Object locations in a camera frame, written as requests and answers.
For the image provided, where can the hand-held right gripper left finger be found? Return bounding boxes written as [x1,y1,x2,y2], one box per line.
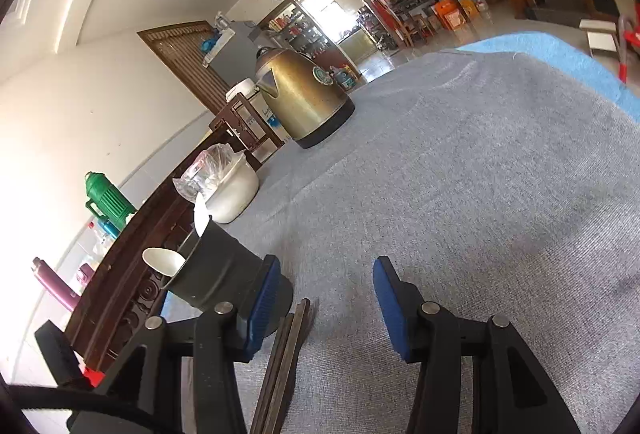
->
[67,256,283,434]

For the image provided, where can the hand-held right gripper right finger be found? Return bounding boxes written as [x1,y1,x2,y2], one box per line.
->
[372,256,583,434]

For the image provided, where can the black utensil holder cup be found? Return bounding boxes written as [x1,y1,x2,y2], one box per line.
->
[160,216,293,340]

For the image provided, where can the dark chopstick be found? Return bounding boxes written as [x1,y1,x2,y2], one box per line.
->
[265,299,311,434]
[250,311,296,434]

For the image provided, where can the white spoon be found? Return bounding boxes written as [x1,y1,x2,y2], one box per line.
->
[142,247,188,279]
[192,193,213,237]

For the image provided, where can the purple thermos bottle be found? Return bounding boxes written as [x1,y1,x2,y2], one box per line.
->
[31,256,81,312]

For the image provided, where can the white bowl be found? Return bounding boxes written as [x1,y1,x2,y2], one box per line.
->
[207,151,260,225]

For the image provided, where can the carved wooden bench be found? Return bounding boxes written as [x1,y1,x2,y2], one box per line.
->
[65,134,263,375]

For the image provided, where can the clear plastic bag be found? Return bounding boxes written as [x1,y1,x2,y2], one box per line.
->
[172,145,246,202]

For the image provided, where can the green thermos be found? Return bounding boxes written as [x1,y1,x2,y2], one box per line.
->
[84,171,137,235]

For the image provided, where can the grey tablecloth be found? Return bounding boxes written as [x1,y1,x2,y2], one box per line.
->
[160,48,640,434]

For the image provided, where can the dark wooden chair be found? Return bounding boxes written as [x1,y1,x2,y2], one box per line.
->
[210,94,286,165]

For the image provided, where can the white chest freezer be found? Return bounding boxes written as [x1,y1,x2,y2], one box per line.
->
[250,94,281,131]

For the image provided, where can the brass electric kettle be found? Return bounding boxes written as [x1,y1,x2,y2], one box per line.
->
[255,46,356,151]

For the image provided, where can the white lidded container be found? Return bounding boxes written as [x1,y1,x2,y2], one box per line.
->
[225,78,258,102]

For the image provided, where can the blue water jug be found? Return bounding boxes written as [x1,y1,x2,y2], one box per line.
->
[332,66,359,92]

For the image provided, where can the grey refrigerator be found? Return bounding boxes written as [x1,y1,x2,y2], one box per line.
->
[202,18,281,87]

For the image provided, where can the brown wooden door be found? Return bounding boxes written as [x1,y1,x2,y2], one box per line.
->
[137,21,236,115]

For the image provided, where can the blue cloth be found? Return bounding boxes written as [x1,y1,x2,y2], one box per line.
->
[457,31,640,122]

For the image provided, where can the red plastic chair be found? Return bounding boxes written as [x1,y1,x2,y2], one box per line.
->
[617,14,640,82]

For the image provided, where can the black cable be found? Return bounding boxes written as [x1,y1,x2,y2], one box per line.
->
[0,384,156,430]

